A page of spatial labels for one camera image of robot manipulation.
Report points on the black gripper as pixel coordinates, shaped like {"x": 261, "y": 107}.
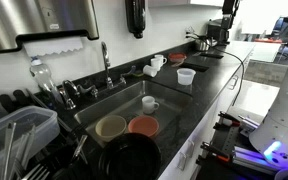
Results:
{"x": 230, "y": 6}

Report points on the translucent plastic cup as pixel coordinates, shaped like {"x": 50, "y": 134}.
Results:
{"x": 186, "y": 77}

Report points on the stainless steel sink basin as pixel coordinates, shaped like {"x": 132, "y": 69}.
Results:
{"x": 174, "y": 100}

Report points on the chrome sink faucet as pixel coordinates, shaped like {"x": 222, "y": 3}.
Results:
{"x": 106, "y": 63}

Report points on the black dish rack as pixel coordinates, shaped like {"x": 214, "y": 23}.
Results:
{"x": 67, "y": 143}

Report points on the black coffee maker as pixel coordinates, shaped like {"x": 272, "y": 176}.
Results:
{"x": 215, "y": 31}

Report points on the white upper cabinet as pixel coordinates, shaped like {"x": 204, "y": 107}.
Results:
{"x": 184, "y": 2}

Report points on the white cabinet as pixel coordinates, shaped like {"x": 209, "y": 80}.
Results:
{"x": 210, "y": 123}
{"x": 184, "y": 2}

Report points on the steel kettle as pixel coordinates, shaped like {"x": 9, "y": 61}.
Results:
{"x": 202, "y": 45}

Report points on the red flat board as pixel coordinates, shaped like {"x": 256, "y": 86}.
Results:
{"x": 267, "y": 40}

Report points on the blue office chair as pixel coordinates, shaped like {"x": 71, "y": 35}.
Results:
{"x": 278, "y": 26}

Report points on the black flat mat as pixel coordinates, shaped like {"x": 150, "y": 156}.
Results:
{"x": 211, "y": 55}

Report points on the red lid food container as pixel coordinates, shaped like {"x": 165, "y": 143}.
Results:
{"x": 177, "y": 56}

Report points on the white ceramic mug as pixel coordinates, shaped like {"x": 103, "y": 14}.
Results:
{"x": 148, "y": 104}
{"x": 149, "y": 71}
{"x": 160, "y": 58}
{"x": 155, "y": 63}

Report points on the black orange clamp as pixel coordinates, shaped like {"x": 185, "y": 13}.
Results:
{"x": 214, "y": 152}
{"x": 227, "y": 120}

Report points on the yellow green sponge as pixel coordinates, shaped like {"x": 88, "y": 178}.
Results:
{"x": 138, "y": 74}

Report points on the white lower cabinet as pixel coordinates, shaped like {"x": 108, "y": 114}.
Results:
{"x": 210, "y": 123}

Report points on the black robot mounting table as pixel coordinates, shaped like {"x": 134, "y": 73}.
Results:
{"x": 229, "y": 138}

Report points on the orange bowl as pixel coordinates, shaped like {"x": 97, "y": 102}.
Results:
{"x": 144, "y": 125}

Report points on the aluminium extrusion bar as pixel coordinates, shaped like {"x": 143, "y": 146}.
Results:
{"x": 254, "y": 160}

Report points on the beige bowl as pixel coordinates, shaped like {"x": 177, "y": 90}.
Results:
{"x": 110, "y": 127}

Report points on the black bowl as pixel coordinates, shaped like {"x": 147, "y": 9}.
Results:
{"x": 130, "y": 158}

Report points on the white paper towel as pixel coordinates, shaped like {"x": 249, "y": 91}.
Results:
{"x": 52, "y": 46}

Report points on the small chrome tap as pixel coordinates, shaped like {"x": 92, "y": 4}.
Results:
{"x": 69, "y": 95}

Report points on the stainless paper towel dispenser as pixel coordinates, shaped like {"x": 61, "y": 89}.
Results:
{"x": 34, "y": 16}

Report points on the clear plastic water bottle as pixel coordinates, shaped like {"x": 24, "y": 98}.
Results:
{"x": 43, "y": 76}

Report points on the silver cutlery piece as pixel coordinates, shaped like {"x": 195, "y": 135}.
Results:
{"x": 79, "y": 148}

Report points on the clear plastic storage container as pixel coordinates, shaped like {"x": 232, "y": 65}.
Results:
{"x": 37, "y": 125}

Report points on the silver fork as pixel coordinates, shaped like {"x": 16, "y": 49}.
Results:
{"x": 20, "y": 170}
{"x": 37, "y": 172}

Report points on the wall power outlet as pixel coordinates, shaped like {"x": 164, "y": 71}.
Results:
{"x": 190, "y": 32}

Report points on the black wall soap dispenser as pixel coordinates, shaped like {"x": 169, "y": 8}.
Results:
{"x": 135, "y": 16}

